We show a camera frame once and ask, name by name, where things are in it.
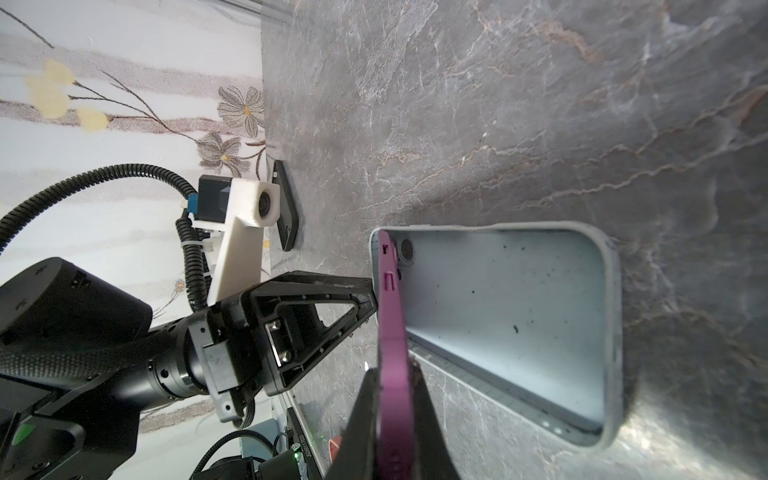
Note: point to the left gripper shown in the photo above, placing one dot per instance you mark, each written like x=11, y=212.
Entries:
x=268, y=341

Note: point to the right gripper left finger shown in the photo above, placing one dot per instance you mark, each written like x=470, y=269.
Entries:
x=355, y=458

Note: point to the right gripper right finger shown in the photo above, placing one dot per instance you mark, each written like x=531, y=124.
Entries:
x=431, y=458

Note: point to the black purple-edged phone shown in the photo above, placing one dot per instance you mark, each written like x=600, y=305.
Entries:
x=395, y=442

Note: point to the light blue phone case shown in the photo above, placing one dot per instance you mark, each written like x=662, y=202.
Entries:
x=529, y=315

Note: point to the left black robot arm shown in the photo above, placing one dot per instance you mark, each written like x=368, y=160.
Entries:
x=81, y=361

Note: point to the black phone at right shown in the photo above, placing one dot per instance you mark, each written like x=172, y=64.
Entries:
x=288, y=222

